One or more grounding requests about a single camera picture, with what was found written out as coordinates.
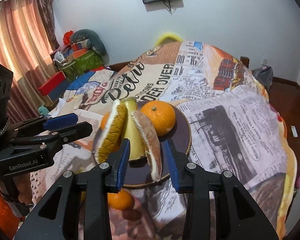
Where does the dark purple round plate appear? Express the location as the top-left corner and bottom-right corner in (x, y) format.
(123, 107), (192, 189)

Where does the red and blue box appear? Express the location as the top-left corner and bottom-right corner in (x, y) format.
(38, 71), (70, 101)

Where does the newspaper print blanket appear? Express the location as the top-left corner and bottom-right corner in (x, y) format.
(31, 42), (296, 239)

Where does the orange with sticker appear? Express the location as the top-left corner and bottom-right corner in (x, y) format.
(100, 112), (110, 129)

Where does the peeled pomelo segment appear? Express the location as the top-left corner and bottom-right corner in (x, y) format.
(131, 110), (162, 182)
(93, 99), (127, 164)

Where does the plain orange on plate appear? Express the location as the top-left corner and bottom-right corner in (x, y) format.
(141, 101), (176, 137)

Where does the pink striped curtain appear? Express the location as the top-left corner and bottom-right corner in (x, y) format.
(0, 0), (56, 123)

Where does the small orange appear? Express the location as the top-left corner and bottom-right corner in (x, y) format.
(107, 189), (134, 211)

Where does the grey backpack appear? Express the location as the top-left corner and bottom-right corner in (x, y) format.
(252, 66), (273, 91)

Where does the red plastic bag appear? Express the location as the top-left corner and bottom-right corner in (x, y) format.
(63, 30), (74, 46)

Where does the green storage box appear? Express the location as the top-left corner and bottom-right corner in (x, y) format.
(57, 50), (104, 81)

